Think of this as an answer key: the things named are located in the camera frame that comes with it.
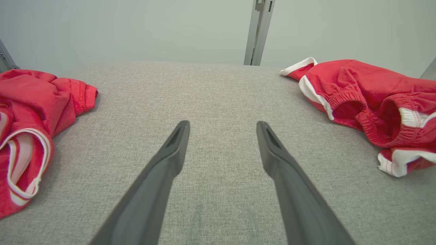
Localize red shorts with white stripes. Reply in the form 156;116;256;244
280;57;436;178

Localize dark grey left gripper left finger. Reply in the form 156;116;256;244
89;120;190;245

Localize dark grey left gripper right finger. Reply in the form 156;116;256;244
256;121;356;245

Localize red jersey with white sleeves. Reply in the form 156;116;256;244
0;69;98;219

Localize grey metal frame post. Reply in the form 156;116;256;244
0;38;20;74
244;0;276;66

